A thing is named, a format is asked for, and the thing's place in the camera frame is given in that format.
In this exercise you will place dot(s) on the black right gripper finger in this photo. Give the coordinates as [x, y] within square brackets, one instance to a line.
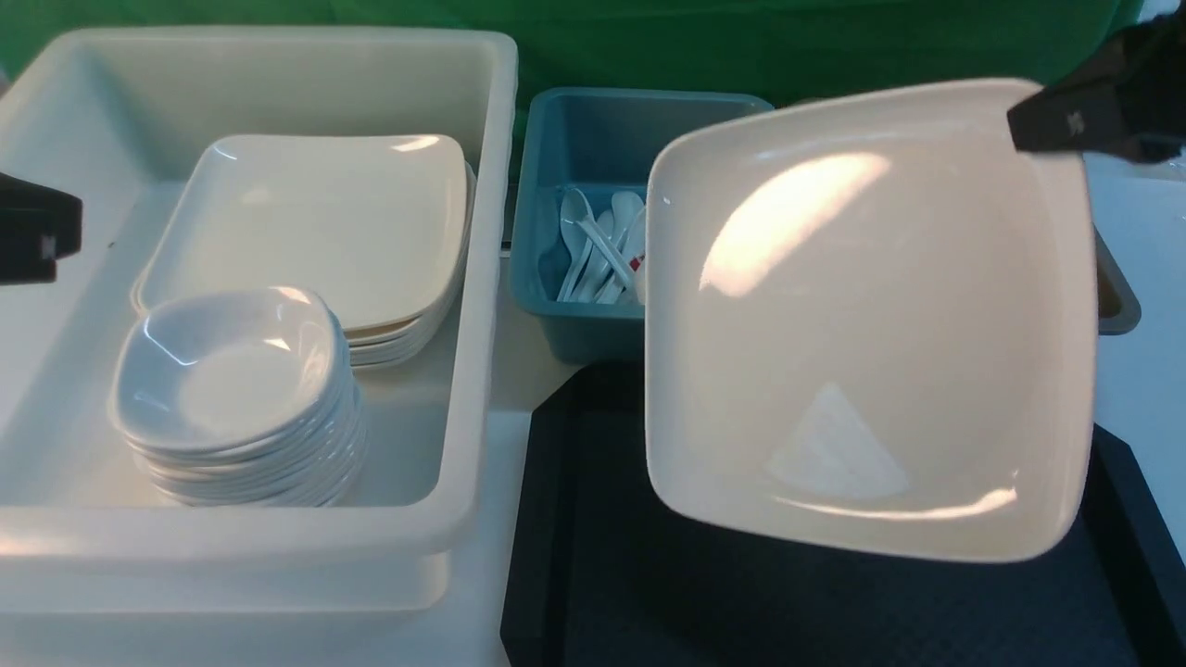
[1126, 100]

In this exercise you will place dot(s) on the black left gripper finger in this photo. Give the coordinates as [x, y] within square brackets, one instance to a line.
[40, 226]

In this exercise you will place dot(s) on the large white square plate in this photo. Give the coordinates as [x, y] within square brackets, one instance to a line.
[872, 324]

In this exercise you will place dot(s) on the large white plastic tub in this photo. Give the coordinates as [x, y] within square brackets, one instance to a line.
[119, 117]

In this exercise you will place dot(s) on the brown plastic bin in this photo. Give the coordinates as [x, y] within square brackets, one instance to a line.
[1119, 311]

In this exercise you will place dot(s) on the stack of small white bowls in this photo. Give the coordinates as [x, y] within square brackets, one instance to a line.
[241, 398]

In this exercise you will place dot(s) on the stack of white square plates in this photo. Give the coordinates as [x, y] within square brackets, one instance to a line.
[377, 226]

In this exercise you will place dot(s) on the green backdrop cloth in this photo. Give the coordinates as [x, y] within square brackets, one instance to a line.
[781, 51]

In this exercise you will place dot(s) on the teal plastic bin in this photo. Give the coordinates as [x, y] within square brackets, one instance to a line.
[599, 140]

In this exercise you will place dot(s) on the pile of white spoons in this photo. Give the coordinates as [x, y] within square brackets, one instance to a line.
[606, 252]

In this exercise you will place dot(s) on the black serving tray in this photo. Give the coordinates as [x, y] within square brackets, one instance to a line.
[603, 574]

